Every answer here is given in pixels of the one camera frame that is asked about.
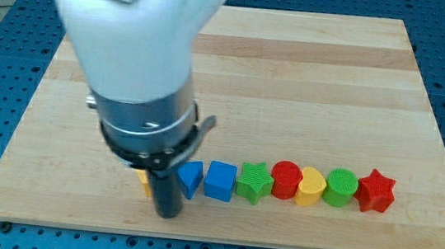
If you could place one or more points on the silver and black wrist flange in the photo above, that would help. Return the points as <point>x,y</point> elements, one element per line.
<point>159,135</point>

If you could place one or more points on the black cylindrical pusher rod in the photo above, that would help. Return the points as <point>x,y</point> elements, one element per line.
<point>166,193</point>

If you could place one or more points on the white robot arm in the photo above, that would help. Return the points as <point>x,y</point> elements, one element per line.
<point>136,56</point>

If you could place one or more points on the blue triangle block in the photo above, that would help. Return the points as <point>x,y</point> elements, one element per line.
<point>189,176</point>

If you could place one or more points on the blue cube block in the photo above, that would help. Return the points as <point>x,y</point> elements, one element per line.
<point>220,180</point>

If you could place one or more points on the green star block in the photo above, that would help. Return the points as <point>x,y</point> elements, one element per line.
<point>254,182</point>

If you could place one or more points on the red cylinder block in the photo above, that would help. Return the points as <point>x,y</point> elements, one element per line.
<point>287,176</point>

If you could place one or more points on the yellow heart block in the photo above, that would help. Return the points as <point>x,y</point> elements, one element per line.
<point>310,188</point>

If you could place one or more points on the green cylinder block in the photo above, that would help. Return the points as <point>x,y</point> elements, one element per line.
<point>341,186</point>

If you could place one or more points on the wooden board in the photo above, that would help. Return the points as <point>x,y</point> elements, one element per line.
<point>325,91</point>

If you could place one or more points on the red star block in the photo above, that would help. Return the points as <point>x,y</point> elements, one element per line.
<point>375,192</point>

